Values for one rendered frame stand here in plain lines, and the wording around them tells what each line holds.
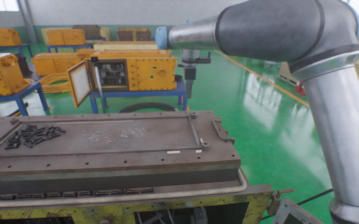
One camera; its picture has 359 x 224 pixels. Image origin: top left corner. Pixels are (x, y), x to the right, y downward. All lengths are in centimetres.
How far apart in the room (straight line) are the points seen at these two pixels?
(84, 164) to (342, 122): 81
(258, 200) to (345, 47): 74
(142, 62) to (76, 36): 668
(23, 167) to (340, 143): 99
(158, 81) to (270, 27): 309
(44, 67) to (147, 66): 476
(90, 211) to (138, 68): 269
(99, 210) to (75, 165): 20
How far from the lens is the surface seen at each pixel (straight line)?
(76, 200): 88
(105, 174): 83
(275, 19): 33
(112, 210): 87
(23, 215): 102
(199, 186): 87
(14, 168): 97
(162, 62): 326
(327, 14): 39
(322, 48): 40
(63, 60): 711
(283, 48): 34
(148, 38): 907
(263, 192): 93
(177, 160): 79
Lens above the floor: 190
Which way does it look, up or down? 28 degrees down
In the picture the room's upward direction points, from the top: 2 degrees clockwise
